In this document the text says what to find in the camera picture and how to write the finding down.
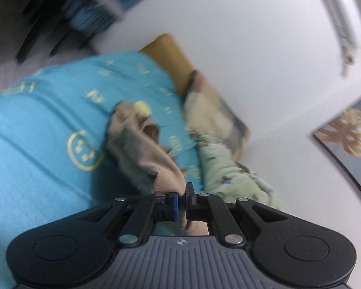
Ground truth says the tan brown t-shirt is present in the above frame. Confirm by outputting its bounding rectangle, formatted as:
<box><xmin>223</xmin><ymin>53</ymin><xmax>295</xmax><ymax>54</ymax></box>
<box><xmin>104</xmin><ymin>101</ymin><xmax>210</xmax><ymax>236</ymax></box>

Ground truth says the green cartoon fleece blanket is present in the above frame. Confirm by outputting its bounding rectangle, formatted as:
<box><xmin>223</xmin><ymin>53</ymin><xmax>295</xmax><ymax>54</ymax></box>
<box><xmin>198</xmin><ymin>135</ymin><xmax>282</xmax><ymax>210</ymax></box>

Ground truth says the plaid beige grey pillow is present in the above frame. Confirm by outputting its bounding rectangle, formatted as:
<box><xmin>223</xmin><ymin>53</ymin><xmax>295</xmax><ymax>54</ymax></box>
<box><xmin>183</xmin><ymin>70</ymin><xmax>250</xmax><ymax>161</ymax></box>

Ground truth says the turquoise patterned bed sheet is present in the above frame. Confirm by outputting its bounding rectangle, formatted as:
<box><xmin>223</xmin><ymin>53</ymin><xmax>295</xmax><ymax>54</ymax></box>
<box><xmin>0</xmin><ymin>52</ymin><xmax>203</xmax><ymax>288</ymax></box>

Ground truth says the blue covered chair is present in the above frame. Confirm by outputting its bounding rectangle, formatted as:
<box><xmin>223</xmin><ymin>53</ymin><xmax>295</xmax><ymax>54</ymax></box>
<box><xmin>60</xmin><ymin>0</ymin><xmax>181</xmax><ymax>37</ymax></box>

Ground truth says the white air conditioner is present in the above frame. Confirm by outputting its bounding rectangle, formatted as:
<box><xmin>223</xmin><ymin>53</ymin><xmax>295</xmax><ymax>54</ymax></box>
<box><xmin>322</xmin><ymin>0</ymin><xmax>357</xmax><ymax>79</ymax></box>

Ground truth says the leaf wall painting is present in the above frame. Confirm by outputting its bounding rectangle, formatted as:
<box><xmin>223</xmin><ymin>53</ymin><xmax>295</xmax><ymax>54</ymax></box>
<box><xmin>312</xmin><ymin>100</ymin><xmax>361</xmax><ymax>191</ymax></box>

